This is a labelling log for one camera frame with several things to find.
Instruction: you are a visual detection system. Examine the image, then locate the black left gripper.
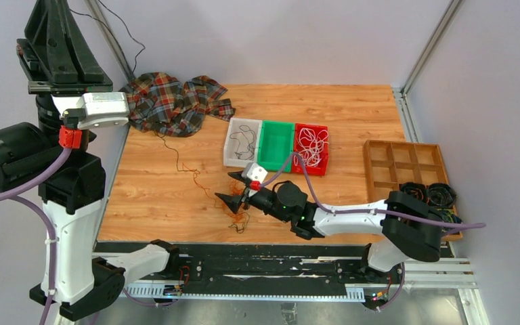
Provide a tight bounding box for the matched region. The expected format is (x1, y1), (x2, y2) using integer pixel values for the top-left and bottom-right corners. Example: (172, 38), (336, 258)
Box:
(21, 0), (114, 156)

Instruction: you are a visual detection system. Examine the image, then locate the orange cable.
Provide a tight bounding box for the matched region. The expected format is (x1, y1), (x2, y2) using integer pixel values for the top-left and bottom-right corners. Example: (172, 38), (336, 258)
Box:
(183, 166), (252, 225)

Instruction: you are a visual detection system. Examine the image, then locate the black cable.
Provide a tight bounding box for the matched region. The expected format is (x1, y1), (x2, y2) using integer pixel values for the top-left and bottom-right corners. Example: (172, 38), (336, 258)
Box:
(232, 125), (258, 161)
(67, 0), (250, 234)

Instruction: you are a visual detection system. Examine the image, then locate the white cable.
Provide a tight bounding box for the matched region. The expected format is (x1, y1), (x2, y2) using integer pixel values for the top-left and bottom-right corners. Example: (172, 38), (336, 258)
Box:
(295, 127), (330, 169)

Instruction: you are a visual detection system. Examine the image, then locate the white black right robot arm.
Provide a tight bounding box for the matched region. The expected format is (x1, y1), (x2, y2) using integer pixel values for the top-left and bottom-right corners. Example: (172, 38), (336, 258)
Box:
(216, 172), (443, 282)

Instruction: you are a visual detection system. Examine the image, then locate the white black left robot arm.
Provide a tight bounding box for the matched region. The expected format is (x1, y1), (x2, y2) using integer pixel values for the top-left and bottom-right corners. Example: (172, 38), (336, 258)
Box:
(0, 1), (129, 324)

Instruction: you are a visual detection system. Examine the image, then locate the white plastic bin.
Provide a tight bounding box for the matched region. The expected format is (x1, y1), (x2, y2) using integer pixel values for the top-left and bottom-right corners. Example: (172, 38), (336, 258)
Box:
(223, 117), (263, 168)

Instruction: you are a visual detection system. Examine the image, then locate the green plastic bin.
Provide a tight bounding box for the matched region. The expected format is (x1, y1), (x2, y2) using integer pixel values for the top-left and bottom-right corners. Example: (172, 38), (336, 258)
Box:
(257, 121), (295, 171)

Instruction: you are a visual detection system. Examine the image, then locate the red plastic bin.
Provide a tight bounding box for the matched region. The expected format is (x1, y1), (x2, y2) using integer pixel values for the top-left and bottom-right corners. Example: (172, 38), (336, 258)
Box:
(293, 123), (329, 176)

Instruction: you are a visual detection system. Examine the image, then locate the plaid flannel shirt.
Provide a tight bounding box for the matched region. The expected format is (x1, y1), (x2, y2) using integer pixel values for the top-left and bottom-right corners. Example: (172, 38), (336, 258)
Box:
(120, 72), (236, 137)

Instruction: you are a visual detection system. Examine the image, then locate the wooden compartment tray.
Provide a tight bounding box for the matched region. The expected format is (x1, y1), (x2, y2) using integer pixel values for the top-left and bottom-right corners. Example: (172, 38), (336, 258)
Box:
(363, 140), (462, 223)

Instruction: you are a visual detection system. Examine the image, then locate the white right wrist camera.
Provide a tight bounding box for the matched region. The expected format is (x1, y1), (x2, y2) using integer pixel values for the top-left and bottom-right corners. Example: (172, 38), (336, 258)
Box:
(240, 162), (268, 197)

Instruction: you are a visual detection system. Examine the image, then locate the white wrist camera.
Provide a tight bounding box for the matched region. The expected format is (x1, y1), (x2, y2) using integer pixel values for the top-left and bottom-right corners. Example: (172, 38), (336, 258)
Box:
(240, 162), (268, 197)
(52, 92), (129, 130)

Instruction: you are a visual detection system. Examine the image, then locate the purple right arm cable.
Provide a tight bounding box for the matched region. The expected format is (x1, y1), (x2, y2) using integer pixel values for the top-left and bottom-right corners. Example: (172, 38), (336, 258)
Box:
(250, 152), (487, 236)

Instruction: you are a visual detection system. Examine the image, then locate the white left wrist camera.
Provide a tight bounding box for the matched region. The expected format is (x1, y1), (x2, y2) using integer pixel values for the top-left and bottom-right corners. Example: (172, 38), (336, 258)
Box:
(52, 92), (129, 130)

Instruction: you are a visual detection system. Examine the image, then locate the black mounting rail base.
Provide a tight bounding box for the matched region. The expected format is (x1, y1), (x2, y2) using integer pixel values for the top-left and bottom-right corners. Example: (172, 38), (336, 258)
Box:
(93, 241), (427, 310)

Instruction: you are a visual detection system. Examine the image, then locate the black coiled strap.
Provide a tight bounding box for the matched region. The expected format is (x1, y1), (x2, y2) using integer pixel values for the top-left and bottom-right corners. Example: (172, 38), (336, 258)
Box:
(426, 182), (458, 208)
(399, 181), (428, 202)

